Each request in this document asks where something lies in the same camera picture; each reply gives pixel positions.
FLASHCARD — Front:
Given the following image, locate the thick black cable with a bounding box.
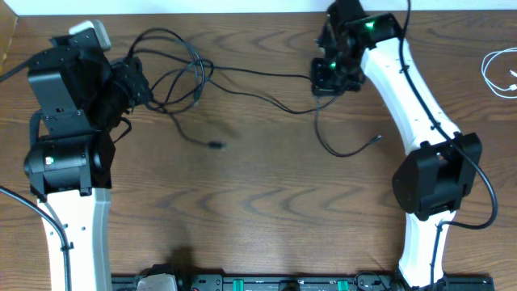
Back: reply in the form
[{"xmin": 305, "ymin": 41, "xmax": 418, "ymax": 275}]
[{"xmin": 128, "ymin": 34, "xmax": 227, "ymax": 150}]

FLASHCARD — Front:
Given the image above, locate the thin black cable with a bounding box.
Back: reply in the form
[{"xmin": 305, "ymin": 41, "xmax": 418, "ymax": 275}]
[{"xmin": 128, "ymin": 27, "xmax": 384, "ymax": 158}]

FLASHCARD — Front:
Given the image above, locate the white cable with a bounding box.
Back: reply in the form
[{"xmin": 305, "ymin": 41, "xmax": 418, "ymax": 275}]
[{"xmin": 480, "ymin": 47, "xmax": 517, "ymax": 100}]

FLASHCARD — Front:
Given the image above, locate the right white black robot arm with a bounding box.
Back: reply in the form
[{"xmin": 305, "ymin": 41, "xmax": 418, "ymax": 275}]
[{"xmin": 310, "ymin": 1, "xmax": 482, "ymax": 290}]

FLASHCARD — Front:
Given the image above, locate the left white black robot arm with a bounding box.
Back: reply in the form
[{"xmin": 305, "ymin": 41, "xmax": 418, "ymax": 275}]
[{"xmin": 23, "ymin": 29, "xmax": 153, "ymax": 290}]

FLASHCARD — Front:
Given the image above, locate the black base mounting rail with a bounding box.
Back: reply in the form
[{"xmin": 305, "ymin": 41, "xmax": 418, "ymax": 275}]
[{"xmin": 111, "ymin": 262, "xmax": 496, "ymax": 291}]

